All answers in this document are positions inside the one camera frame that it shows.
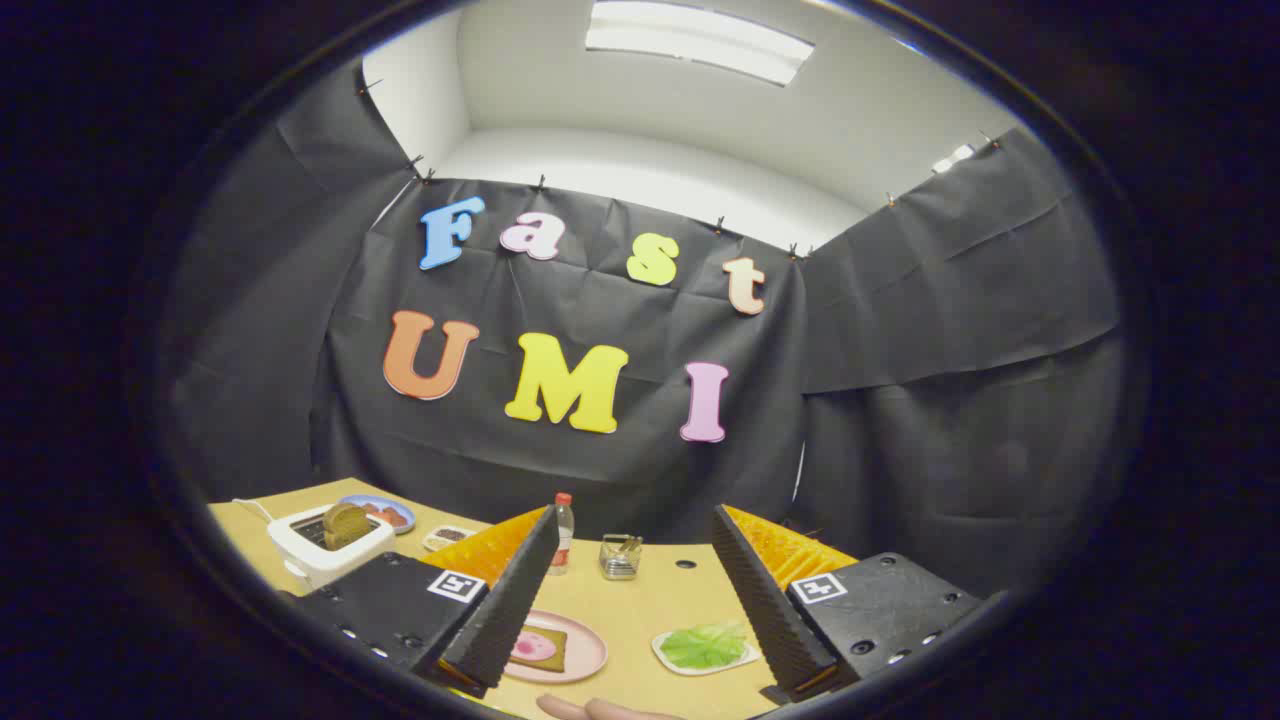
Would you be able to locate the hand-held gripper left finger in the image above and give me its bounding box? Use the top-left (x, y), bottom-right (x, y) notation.
top-left (283, 505), bottom-right (561, 699)

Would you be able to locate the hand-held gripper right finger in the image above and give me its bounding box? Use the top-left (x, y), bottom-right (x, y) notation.
top-left (712, 504), bottom-right (986, 704)

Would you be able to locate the green lettuce leaf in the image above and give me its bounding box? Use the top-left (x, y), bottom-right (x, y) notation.
top-left (660, 622), bottom-right (749, 669)

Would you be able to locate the brown toast slice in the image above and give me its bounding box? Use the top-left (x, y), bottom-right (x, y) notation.
top-left (322, 502), bottom-right (371, 551)

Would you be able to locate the white square plate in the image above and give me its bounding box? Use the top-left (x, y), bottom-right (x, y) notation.
top-left (652, 625), bottom-right (761, 677)

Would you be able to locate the bread slice on plate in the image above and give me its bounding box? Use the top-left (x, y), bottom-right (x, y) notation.
top-left (508, 625), bottom-right (568, 673)

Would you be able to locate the pink plate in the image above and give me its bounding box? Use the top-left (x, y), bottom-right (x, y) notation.
top-left (503, 609), bottom-right (608, 685)

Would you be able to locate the clear plastic water bottle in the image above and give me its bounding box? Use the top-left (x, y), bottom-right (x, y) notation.
top-left (548, 492), bottom-right (576, 576)

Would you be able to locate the blue plate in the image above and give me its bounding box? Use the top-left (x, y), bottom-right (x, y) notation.
top-left (338, 494), bottom-right (417, 535)

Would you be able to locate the white toaster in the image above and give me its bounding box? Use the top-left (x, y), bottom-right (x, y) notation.
top-left (268, 503), bottom-right (396, 591)

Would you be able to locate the ceiling light panel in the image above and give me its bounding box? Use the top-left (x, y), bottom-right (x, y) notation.
top-left (585, 0), bottom-right (816, 87)

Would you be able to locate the metal wire cutlery holder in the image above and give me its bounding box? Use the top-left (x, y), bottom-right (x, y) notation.
top-left (599, 534), bottom-right (644, 581)

